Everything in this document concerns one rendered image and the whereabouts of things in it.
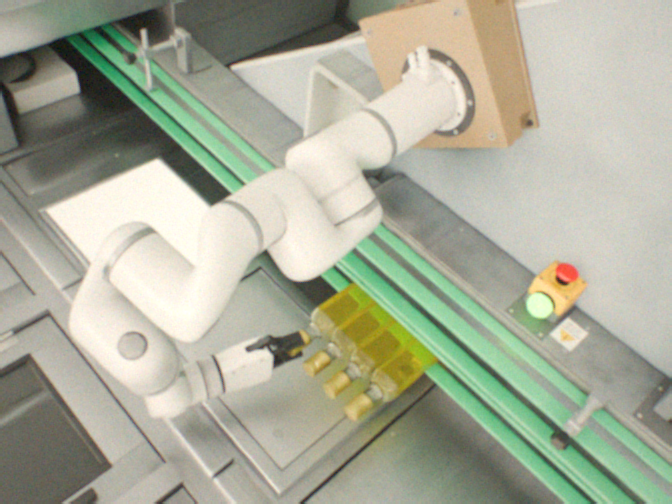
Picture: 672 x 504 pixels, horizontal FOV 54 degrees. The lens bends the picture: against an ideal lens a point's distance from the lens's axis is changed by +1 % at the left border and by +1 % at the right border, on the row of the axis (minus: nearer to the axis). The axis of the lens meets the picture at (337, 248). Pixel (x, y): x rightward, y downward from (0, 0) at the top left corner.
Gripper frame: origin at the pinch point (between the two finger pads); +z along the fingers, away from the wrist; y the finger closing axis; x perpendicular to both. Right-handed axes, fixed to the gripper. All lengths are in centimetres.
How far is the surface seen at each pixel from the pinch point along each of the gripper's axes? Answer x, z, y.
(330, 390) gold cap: -11.6, 2.5, 0.9
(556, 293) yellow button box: -19.4, 40.0, 22.7
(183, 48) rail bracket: 82, 6, 12
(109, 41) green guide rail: 104, -7, 2
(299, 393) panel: -4.1, 0.9, -12.8
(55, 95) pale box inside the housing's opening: 107, -23, -15
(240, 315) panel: 18.5, -3.1, -13.1
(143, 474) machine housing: -5.8, -32.0, -17.1
